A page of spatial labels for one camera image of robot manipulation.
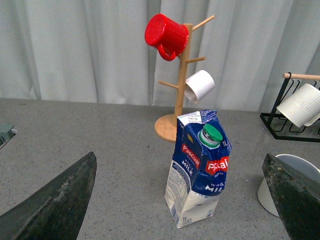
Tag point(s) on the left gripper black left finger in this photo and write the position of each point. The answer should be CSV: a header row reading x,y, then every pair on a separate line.
x,y
57,210

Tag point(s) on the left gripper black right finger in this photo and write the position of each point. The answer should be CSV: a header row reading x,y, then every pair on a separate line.
x,y
296,198

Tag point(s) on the cream HOME mug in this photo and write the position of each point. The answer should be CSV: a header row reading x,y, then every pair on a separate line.
x,y
298,163

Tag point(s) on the blue Pascual milk carton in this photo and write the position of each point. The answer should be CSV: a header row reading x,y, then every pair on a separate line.
x,y
198,170

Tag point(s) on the cream ribbed hanging mug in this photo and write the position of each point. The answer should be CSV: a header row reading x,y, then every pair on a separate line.
x,y
302,108

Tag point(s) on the grey green object at edge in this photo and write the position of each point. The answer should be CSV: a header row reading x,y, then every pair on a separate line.
x,y
7,132

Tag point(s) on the wooden mug tree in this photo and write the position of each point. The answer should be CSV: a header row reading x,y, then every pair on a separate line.
x,y
166,126

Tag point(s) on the white hanging mug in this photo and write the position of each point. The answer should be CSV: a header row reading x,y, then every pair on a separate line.
x,y
198,86

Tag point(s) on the grey curtain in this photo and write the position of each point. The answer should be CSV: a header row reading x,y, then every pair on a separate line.
x,y
95,51

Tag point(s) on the red hanging mug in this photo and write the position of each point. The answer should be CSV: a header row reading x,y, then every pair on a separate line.
x,y
167,36

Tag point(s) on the black wire mug rack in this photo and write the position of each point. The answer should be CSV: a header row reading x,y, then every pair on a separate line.
x,y
278,125

